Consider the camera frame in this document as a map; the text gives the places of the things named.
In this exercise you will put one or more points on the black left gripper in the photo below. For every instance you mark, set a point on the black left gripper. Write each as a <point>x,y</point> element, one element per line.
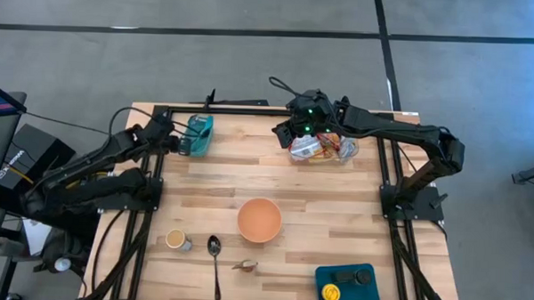
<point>167,133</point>

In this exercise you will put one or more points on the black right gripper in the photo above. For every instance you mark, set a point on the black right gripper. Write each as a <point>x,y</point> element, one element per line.
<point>313,113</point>

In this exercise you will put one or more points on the red orange ramen packet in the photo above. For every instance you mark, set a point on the red orange ramen packet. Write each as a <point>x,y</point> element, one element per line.
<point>305,148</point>

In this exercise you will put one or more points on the dark red ramen packet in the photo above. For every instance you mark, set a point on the dark red ramen packet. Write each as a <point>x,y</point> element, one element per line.
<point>331,144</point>

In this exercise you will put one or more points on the small cup with brown liquid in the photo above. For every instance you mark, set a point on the small cup with brown liquid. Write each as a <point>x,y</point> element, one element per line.
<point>176,238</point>

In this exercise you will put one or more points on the dark green small box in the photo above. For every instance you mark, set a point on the dark green small box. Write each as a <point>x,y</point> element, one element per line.
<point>343,276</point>

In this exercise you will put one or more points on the thyme spice jar black cap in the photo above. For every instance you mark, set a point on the thyme spice jar black cap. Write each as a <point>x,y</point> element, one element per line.
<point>363,276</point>

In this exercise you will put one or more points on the yellow lid seasoning can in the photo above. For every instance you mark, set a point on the yellow lid seasoning can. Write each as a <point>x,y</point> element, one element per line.
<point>331,293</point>

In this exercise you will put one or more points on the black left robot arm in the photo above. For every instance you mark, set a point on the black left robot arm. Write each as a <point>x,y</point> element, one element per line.
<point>97,171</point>

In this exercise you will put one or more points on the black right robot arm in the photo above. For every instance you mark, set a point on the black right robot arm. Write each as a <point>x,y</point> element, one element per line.
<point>405,132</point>

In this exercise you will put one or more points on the clear plastic container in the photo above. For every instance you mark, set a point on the clear plastic container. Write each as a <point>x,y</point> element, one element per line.
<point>293,162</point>

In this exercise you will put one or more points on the teal plastic cup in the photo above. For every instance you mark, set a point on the teal plastic cup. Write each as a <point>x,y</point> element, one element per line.
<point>201,141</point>

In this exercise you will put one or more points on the peach ceramic bowl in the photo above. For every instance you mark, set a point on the peach ceramic bowl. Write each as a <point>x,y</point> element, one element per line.
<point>259,220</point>

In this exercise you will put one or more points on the black equipment case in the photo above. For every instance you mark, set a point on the black equipment case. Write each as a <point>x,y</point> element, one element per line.
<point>35,148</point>

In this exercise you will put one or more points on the white round cap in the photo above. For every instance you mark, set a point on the white round cap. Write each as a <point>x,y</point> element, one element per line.
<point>62,264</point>

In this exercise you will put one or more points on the white paper sheet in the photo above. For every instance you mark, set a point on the white paper sheet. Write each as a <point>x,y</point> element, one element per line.
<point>34,237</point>

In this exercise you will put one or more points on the teal plastic tray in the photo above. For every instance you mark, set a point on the teal plastic tray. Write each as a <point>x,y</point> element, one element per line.
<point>360,298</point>

